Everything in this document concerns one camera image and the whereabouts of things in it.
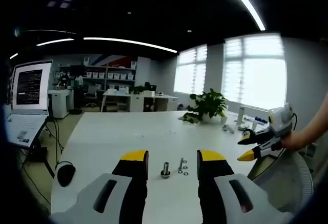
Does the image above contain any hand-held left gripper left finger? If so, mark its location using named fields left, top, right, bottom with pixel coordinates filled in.
left=48, top=150, right=149, bottom=224

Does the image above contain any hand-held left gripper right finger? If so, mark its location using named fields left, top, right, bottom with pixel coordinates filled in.
left=196, top=149, right=295, bottom=224

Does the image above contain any thick threaded metal stud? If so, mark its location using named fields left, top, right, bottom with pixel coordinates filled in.
left=160, top=161, right=172, bottom=179

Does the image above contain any person's right hand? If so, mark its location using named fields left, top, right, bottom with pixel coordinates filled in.
left=280, top=130, right=308, bottom=151

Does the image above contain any white upright box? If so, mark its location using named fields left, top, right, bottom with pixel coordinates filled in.
left=237, top=106, right=246, bottom=126

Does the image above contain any grey mesh office chair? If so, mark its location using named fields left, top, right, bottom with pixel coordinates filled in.
left=247, top=144, right=315, bottom=213

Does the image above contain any black computer mouse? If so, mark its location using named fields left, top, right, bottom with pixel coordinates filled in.
left=57, top=164, right=76, bottom=188

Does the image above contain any window with blinds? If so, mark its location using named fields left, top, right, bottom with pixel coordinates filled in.
left=222, top=34, right=286, bottom=111
left=174, top=45, right=208, bottom=94

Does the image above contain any green potted plant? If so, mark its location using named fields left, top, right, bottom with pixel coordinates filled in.
left=183, top=88, right=229, bottom=125

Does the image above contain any black laptop stand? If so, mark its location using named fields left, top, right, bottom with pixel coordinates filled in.
left=23, top=117, right=56, bottom=178

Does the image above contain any white office desk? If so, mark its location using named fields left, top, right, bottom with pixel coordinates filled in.
left=101, top=89, right=179, bottom=112

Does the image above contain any white cabinet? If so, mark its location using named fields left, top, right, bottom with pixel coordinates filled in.
left=48, top=89, right=74, bottom=119

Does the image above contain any small leafy desk plant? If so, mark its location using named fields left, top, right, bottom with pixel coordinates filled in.
left=129, top=85, right=147, bottom=94

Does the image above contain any white storage shelf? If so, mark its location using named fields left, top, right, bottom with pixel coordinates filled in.
left=84, top=56, right=138, bottom=88

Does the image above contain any row of white storage bins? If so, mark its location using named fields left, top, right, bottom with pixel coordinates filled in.
left=86, top=71, right=135, bottom=80

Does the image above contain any white ceiling light strip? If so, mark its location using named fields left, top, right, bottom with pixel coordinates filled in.
left=220, top=0, right=266, bottom=31
left=83, top=36, right=178, bottom=54

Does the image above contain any white open laptop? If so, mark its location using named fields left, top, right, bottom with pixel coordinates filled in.
left=4, top=59, right=54, bottom=150

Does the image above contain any black hanging cable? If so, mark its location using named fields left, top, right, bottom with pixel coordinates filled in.
left=47, top=117, right=65, bottom=155

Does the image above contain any black wall monitor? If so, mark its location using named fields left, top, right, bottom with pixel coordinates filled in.
left=69, top=65, right=87, bottom=76

